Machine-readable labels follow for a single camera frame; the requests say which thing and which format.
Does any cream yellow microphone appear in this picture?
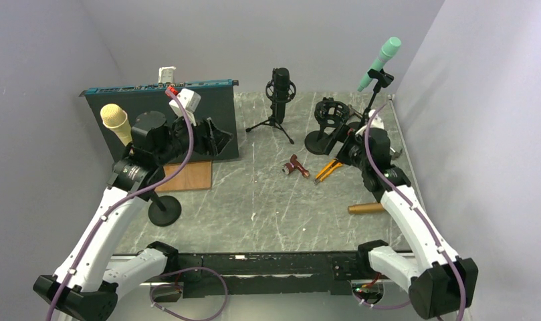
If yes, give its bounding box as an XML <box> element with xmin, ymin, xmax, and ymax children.
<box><xmin>100</xmin><ymin>104</ymin><xmax>132</xmax><ymax>146</ymax></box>

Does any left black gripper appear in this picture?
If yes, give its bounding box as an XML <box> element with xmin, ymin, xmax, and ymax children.
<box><xmin>155</xmin><ymin>109</ymin><xmax>234</xmax><ymax>165</ymax></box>

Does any dark rack unit blue edge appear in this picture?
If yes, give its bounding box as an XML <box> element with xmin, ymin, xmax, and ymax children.
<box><xmin>80</xmin><ymin>79</ymin><xmax>239</xmax><ymax>162</ymax></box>

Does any black round-base clip stand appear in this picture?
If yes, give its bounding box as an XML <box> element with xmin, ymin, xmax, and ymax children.
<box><xmin>348</xmin><ymin>68</ymin><xmax>395</xmax><ymax>131</ymax></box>

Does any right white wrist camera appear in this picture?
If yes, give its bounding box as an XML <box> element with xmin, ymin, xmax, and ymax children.
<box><xmin>356</xmin><ymin>109</ymin><xmax>385</xmax><ymax>135</ymax></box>

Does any black round-base shock mount stand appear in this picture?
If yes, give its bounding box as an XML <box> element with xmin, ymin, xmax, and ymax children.
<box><xmin>304</xmin><ymin>97</ymin><xmax>351</xmax><ymax>155</ymax></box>

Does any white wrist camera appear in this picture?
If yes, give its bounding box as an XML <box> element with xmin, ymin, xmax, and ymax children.
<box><xmin>356</xmin><ymin>109</ymin><xmax>385</xmax><ymax>135</ymax></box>
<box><xmin>166</xmin><ymin>86</ymin><xmax>201</xmax><ymax>126</ymax></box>

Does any brown wooden board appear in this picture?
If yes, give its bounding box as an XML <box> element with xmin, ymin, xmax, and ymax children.
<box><xmin>156</xmin><ymin>161</ymin><xmax>212</xmax><ymax>193</ymax></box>

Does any gold microphone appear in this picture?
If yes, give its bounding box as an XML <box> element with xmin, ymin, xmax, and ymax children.
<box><xmin>347</xmin><ymin>203</ymin><xmax>385</xmax><ymax>215</ymax></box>

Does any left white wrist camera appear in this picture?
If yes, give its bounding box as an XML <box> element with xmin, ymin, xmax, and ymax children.
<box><xmin>166</xmin><ymin>86</ymin><xmax>201</xmax><ymax>126</ymax></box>

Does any black left round-base stand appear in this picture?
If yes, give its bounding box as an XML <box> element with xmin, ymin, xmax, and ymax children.
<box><xmin>119</xmin><ymin>141</ymin><xmax>183</xmax><ymax>227</ymax></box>

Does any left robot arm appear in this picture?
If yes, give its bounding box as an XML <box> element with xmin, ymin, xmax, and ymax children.
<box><xmin>33</xmin><ymin>104</ymin><xmax>233</xmax><ymax>320</ymax></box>

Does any small grey hammer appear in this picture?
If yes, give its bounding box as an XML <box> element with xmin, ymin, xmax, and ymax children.
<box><xmin>389</xmin><ymin>147</ymin><xmax>403</xmax><ymax>160</ymax></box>

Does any black tripod shock mount stand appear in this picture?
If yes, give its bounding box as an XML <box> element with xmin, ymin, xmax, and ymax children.
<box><xmin>245</xmin><ymin>80</ymin><xmax>297</xmax><ymax>144</ymax></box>

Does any black condenser microphone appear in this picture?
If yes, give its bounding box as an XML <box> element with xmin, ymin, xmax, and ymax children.
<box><xmin>272</xmin><ymin>68</ymin><xmax>290</xmax><ymax>124</ymax></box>

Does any mint green microphone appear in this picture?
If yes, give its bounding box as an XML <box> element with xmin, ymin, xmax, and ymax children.
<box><xmin>357</xmin><ymin>37</ymin><xmax>402</xmax><ymax>92</ymax></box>

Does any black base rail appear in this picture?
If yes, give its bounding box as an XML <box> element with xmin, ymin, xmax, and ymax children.
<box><xmin>149</xmin><ymin>251</ymin><xmax>378</xmax><ymax>298</ymax></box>

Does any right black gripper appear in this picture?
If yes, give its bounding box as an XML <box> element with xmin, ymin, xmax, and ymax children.
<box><xmin>319</xmin><ymin>122</ymin><xmax>370</xmax><ymax>171</ymax></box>

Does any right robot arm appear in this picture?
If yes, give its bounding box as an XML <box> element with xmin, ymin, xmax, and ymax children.
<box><xmin>338</xmin><ymin>126</ymin><xmax>478</xmax><ymax>320</ymax></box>

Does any white block behind rack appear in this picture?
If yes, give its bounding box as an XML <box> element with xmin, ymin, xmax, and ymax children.
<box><xmin>158</xmin><ymin>66</ymin><xmax>176</xmax><ymax>84</ymax></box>

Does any orange utility knife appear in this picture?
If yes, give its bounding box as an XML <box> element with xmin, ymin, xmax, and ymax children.
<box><xmin>314</xmin><ymin>158</ymin><xmax>343</xmax><ymax>185</ymax></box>

